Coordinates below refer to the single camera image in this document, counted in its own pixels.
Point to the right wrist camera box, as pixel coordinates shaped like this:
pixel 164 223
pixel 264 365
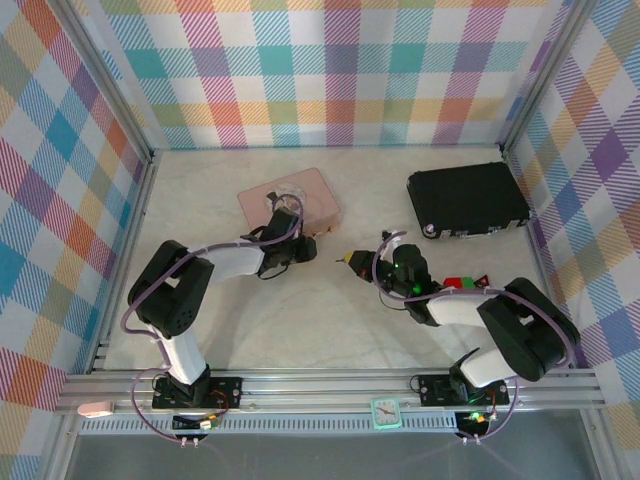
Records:
pixel 396 237

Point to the black hard case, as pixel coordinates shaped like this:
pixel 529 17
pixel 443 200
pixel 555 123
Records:
pixel 470 197

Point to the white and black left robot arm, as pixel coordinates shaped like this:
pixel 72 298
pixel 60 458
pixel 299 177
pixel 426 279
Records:
pixel 180 305

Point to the pink tin box with couple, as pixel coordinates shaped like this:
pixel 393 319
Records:
pixel 260 200

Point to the pink oblong block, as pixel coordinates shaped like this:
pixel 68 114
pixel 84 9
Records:
pixel 95 410

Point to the aluminium front rail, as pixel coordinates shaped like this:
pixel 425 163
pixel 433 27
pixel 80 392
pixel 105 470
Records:
pixel 325 387

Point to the green block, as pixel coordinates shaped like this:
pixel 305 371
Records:
pixel 467 282

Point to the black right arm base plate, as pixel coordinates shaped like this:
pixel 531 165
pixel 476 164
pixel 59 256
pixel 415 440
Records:
pixel 435 390

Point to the small green square clock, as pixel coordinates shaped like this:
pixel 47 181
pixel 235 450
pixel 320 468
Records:
pixel 385 413

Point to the aluminium side rail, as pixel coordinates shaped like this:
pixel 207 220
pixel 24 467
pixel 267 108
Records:
pixel 530 240
pixel 137 215

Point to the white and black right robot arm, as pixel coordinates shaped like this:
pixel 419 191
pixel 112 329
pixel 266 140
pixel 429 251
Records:
pixel 520 325

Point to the red small object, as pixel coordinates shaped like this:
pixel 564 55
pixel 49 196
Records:
pixel 483 282

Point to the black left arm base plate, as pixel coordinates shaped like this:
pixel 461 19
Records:
pixel 227 392

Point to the aluminium frame post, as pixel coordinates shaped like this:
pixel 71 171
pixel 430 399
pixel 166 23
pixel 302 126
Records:
pixel 547 75
pixel 100 75

